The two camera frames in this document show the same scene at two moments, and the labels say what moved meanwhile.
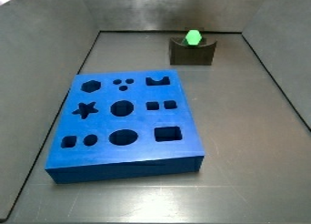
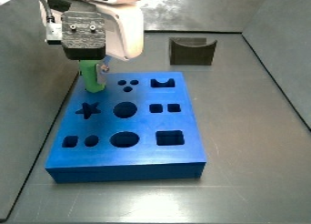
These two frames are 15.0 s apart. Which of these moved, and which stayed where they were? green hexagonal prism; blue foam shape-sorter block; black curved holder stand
Moved: green hexagonal prism
Stayed: blue foam shape-sorter block; black curved holder stand
